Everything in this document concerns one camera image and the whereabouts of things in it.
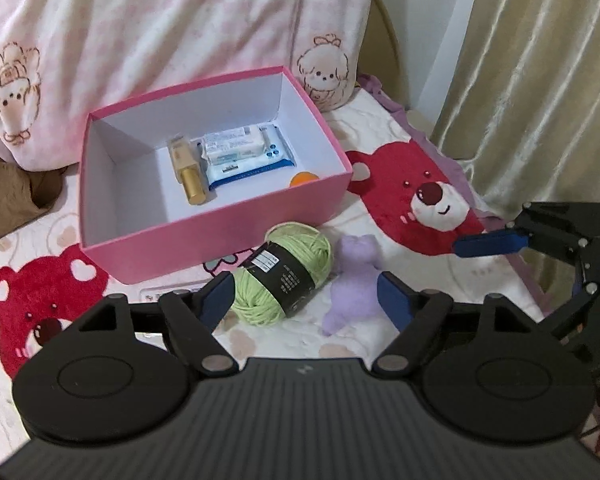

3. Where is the pink cardboard box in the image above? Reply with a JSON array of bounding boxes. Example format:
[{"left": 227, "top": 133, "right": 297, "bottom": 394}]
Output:
[{"left": 78, "top": 65, "right": 353, "bottom": 286}]

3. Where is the small blue white box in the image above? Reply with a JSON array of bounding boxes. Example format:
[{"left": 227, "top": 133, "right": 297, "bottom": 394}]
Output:
[{"left": 200, "top": 127, "right": 269, "bottom": 166}]

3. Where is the pink cartoon pillow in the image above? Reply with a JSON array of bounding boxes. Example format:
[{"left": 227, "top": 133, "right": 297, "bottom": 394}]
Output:
[{"left": 0, "top": 0, "right": 382, "bottom": 167}]

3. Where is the clear cotton swab box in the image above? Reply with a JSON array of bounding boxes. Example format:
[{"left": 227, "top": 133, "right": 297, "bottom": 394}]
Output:
[{"left": 139, "top": 286, "right": 207, "bottom": 305}]

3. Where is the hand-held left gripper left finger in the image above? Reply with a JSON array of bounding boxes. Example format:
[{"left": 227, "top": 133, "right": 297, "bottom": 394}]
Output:
[{"left": 74, "top": 271, "right": 236, "bottom": 377}]

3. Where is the gold foundation bottle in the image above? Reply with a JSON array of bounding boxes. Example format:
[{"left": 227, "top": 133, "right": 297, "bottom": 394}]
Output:
[{"left": 167, "top": 135, "right": 214, "bottom": 206}]

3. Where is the beige curtain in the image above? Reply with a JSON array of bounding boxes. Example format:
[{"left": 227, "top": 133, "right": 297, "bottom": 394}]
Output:
[{"left": 430, "top": 0, "right": 600, "bottom": 293}]

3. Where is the blue wet wipes packet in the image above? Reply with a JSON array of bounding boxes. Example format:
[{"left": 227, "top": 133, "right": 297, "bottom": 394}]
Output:
[{"left": 199, "top": 122, "right": 297, "bottom": 191}]

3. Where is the brown pillow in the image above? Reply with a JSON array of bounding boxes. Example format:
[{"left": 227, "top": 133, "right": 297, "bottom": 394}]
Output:
[{"left": 0, "top": 154, "right": 67, "bottom": 250}]

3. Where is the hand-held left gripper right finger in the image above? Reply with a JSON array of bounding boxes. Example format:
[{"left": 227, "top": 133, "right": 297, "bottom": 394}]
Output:
[{"left": 371, "top": 270, "right": 537, "bottom": 378}]

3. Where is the green yarn ball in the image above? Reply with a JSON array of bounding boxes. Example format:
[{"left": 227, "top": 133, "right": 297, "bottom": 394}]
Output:
[{"left": 230, "top": 222, "right": 335, "bottom": 326}]

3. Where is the purple plush toy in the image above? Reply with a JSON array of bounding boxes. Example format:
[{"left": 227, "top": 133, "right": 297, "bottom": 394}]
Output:
[{"left": 321, "top": 235, "right": 407, "bottom": 337}]

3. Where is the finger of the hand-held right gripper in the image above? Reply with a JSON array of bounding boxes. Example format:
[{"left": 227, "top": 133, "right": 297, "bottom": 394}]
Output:
[
  {"left": 547, "top": 260, "right": 600, "bottom": 345},
  {"left": 452, "top": 201, "right": 588, "bottom": 263}
]

